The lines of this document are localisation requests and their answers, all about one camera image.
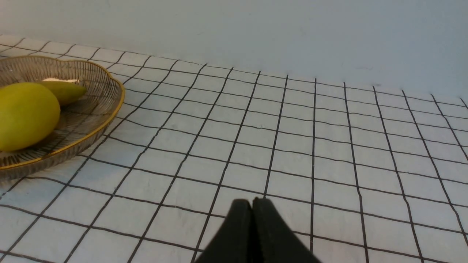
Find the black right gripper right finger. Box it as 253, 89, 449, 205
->
252, 198, 320, 263

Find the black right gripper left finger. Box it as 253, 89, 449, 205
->
195, 199, 252, 263

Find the white grid tablecloth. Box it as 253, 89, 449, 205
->
1, 34, 467, 263

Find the gold-rimmed glass plate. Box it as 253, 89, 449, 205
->
0, 56, 125, 181

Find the yellow banana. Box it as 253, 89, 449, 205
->
37, 80, 87, 107

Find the yellow lemon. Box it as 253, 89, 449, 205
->
0, 82, 61, 152

